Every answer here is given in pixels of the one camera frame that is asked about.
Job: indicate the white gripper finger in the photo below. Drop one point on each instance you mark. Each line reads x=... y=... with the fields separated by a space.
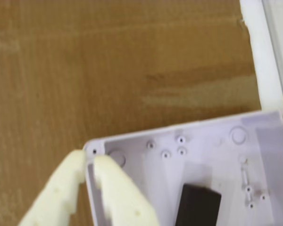
x=122 y=195
x=59 y=190

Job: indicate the black rectangular block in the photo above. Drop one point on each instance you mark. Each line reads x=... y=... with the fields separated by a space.
x=195 y=207

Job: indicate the white wall trim strip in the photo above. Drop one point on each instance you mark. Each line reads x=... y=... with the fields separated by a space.
x=264 y=58

